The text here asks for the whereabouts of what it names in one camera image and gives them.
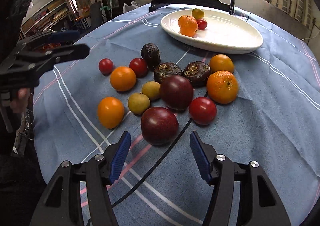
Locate mandarin orange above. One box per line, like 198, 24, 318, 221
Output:
178, 15, 198, 37
206, 71, 239, 104

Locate person's left hand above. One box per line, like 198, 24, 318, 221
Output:
10, 88, 30, 113

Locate wrinkled passion fruit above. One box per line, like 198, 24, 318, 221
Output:
141, 43, 161, 71

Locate white plastic bag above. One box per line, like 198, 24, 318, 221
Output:
123, 1, 139, 13

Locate white ceramic plate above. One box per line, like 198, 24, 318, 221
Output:
161, 8, 264, 54

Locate red cherry tomato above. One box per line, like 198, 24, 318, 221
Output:
98, 58, 114, 75
129, 58, 148, 78
189, 97, 217, 126
196, 19, 208, 30

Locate wall bookshelf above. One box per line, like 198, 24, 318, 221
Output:
21, 0, 69, 36

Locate smooth orange fruit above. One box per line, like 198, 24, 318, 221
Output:
97, 97, 125, 129
110, 66, 137, 92

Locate blue striped tablecloth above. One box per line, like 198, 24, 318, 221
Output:
34, 6, 319, 225

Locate yellow green fruit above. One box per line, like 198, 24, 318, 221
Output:
191, 8, 204, 20

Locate dark red plum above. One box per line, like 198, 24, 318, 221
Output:
140, 107, 179, 145
159, 75, 194, 111

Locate dark passion fruit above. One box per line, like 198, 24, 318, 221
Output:
183, 61, 212, 87
153, 62, 183, 84

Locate yellow green jujube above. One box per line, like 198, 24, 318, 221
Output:
141, 81, 161, 101
128, 93, 150, 115

